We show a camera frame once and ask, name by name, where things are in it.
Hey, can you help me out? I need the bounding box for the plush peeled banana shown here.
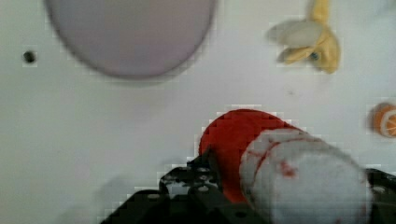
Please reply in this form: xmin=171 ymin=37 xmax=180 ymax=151
xmin=268 ymin=0 xmax=341 ymax=74

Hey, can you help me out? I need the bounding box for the plush red ketchup bottle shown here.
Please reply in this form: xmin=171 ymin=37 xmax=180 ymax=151
xmin=199 ymin=109 xmax=373 ymax=224

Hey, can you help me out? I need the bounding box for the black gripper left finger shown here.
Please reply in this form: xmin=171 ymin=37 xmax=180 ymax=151
xmin=101 ymin=149 xmax=269 ymax=224

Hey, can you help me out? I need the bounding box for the round purple plate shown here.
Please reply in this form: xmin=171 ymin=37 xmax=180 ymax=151
xmin=44 ymin=0 xmax=217 ymax=77

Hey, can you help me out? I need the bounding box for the plush orange half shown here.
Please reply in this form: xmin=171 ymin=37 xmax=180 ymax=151
xmin=368 ymin=102 xmax=396 ymax=138

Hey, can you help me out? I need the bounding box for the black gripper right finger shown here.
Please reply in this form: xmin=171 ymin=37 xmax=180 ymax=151
xmin=366 ymin=168 xmax=396 ymax=224

